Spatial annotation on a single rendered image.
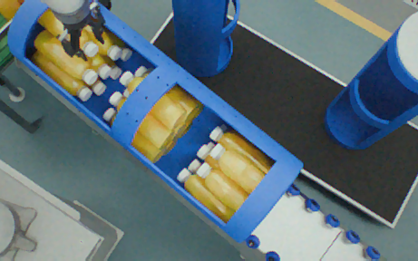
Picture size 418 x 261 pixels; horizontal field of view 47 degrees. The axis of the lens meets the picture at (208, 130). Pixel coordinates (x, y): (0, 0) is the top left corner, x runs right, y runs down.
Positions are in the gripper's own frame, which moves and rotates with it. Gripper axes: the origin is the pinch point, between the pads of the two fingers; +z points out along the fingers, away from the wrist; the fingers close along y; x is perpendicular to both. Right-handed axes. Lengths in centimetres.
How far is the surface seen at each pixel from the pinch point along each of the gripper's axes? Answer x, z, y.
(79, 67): -0.2, 4.7, -6.0
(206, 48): -7, 69, 45
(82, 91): -3.4, 11.3, -10.0
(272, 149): -57, -1, 9
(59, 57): 6.1, 4.6, -7.5
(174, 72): -23.4, -1.0, 8.8
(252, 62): -21, 104, 67
